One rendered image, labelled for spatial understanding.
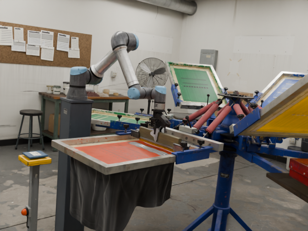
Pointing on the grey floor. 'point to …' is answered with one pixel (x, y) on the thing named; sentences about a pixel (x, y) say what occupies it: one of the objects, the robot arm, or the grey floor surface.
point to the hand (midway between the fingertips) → (158, 139)
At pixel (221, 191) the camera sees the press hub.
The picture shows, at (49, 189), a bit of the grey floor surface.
